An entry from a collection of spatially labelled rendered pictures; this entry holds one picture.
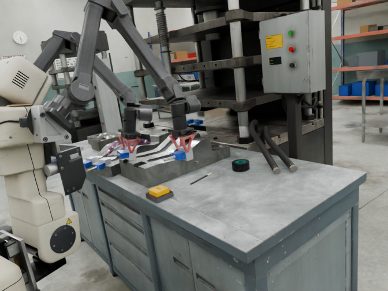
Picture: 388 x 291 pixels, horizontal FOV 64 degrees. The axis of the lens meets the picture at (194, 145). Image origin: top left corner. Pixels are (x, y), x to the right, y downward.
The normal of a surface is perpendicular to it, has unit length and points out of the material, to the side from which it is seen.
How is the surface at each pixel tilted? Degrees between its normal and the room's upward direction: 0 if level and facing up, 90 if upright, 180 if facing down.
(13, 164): 90
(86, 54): 68
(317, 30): 90
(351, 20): 90
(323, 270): 90
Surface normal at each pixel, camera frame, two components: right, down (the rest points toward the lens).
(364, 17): -0.81, 0.25
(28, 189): 0.81, 0.05
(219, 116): 0.62, 0.13
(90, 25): 0.49, -0.22
